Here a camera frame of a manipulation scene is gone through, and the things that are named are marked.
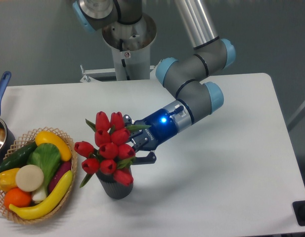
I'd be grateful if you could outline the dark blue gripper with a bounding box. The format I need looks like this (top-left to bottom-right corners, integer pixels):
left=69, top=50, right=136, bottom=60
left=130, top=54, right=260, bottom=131
left=123, top=109, right=178, bottom=165

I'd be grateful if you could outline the red tulip bouquet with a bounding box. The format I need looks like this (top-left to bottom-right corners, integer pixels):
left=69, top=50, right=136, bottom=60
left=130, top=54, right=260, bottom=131
left=74, top=111, right=150, bottom=188

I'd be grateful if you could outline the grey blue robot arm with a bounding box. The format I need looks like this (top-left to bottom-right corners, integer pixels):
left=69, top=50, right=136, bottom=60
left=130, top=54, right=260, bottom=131
left=73, top=0, right=236, bottom=164

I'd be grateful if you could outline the dark grey ribbed vase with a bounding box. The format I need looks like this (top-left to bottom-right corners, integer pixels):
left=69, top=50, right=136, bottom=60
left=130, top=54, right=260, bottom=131
left=96, top=168, right=133, bottom=199

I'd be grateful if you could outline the purple eggplant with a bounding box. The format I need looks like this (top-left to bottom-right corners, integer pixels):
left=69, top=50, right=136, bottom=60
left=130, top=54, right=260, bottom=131
left=48, top=161, right=71, bottom=194

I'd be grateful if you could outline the green leafy bok choy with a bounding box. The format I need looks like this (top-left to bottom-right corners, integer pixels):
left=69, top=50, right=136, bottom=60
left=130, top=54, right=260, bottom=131
left=27, top=143, right=61, bottom=204

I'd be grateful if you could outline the yellow squash upper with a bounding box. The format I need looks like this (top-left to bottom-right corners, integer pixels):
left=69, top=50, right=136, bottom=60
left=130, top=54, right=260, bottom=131
left=35, top=131, right=72, bottom=161

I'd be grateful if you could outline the round beige disc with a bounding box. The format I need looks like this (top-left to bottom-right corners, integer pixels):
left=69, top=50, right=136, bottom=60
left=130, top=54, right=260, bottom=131
left=15, top=164, right=44, bottom=192

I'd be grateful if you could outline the woven wicker basket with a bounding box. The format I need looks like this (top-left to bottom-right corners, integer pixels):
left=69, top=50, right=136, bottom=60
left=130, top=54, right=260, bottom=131
left=0, top=127, right=78, bottom=225

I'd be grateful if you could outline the green cucumber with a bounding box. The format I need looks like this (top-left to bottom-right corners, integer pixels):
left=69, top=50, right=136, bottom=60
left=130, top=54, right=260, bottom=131
left=0, top=142, right=37, bottom=173

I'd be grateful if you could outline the long yellow banana squash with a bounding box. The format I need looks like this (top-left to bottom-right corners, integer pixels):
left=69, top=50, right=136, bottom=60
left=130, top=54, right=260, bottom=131
left=9, top=170, right=73, bottom=220

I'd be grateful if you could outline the orange fruit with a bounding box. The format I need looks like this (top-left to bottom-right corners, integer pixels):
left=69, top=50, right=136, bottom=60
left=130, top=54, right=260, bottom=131
left=4, top=188, right=32, bottom=209

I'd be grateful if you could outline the yellow bell pepper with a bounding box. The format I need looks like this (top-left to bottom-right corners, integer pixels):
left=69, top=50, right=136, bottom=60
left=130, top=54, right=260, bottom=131
left=0, top=168, right=20, bottom=192

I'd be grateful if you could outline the black device at edge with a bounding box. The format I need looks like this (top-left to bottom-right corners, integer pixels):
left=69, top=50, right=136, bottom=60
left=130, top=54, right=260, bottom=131
left=292, top=200, right=305, bottom=226

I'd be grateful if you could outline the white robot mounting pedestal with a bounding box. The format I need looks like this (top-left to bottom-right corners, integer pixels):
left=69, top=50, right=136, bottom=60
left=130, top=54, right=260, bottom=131
left=80, top=13, right=157, bottom=82

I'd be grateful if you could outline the blue handled saucepan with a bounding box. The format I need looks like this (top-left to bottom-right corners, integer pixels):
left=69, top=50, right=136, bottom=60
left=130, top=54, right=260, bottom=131
left=0, top=71, right=15, bottom=164

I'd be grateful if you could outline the white frame at right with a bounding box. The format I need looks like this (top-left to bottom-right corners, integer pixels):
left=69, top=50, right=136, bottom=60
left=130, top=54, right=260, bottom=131
left=287, top=100, right=305, bottom=132

